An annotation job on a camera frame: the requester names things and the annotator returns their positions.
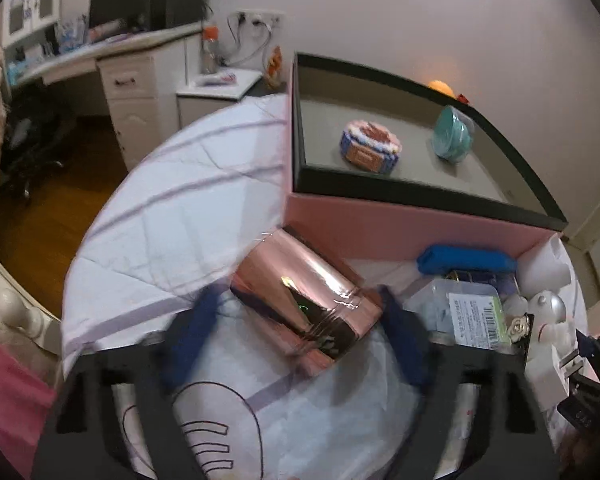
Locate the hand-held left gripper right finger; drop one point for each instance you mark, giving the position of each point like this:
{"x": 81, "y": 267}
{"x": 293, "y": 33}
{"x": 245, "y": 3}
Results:
{"x": 405, "y": 342}

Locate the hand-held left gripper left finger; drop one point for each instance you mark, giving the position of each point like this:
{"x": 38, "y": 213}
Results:
{"x": 195, "y": 332}

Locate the white power adapter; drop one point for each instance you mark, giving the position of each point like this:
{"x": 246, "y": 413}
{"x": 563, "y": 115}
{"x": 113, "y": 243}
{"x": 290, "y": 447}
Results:
{"x": 547, "y": 375}

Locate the rose gold wallet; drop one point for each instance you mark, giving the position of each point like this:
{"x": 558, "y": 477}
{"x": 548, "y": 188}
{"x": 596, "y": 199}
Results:
{"x": 290, "y": 285}

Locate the pink storage box black rim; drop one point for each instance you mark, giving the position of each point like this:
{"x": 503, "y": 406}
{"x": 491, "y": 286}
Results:
{"x": 380, "y": 230}

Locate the clear plastic box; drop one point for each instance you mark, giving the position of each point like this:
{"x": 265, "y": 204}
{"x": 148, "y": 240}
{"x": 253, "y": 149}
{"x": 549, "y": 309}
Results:
{"x": 445, "y": 310}

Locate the white silver robot toy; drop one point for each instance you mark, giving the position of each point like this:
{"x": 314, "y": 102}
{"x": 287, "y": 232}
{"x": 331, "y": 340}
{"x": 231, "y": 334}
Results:
{"x": 547, "y": 307}

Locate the blue cylindrical case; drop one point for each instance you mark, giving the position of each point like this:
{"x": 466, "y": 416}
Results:
{"x": 465, "y": 259}

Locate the white striped printed bedsheet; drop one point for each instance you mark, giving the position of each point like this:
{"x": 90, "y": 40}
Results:
{"x": 180, "y": 220}

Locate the round beaded cake trinket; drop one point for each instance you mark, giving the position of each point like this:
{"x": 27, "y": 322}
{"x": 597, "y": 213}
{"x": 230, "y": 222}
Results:
{"x": 370, "y": 149}

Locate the pink cloth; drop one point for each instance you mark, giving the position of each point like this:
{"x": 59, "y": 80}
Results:
{"x": 5, "y": 410}

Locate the teal round container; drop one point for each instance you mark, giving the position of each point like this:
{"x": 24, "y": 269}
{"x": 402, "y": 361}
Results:
{"x": 450, "y": 135}

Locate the white nightstand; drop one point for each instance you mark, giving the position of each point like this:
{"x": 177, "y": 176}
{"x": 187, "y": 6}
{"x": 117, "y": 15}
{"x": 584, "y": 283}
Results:
{"x": 215, "y": 92}

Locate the small red trinket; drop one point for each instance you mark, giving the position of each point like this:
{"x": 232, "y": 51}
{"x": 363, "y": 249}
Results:
{"x": 464, "y": 99}

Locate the black office chair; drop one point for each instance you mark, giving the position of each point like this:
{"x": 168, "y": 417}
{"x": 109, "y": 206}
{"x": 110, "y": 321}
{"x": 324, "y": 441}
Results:
{"x": 30, "y": 140}

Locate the white desk with drawers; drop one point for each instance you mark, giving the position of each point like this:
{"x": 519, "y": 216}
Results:
{"x": 130, "y": 85}

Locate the orange round lamp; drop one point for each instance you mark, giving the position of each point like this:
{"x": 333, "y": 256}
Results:
{"x": 441, "y": 89}

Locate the orange snack packet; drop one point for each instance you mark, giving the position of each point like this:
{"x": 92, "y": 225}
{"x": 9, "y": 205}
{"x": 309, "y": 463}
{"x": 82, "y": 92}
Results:
{"x": 275, "y": 67}

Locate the bottle with orange cap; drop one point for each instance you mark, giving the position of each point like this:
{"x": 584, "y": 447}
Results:
{"x": 210, "y": 52}

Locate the white glass door cabinet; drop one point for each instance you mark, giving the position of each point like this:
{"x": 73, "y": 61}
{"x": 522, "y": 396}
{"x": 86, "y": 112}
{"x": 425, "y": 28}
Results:
{"x": 32, "y": 5}

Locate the white bed frame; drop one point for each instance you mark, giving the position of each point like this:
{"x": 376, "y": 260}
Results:
{"x": 22, "y": 310}

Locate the white wall socket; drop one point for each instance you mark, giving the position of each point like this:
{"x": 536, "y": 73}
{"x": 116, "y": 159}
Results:
{"x": 260, "y": 17}

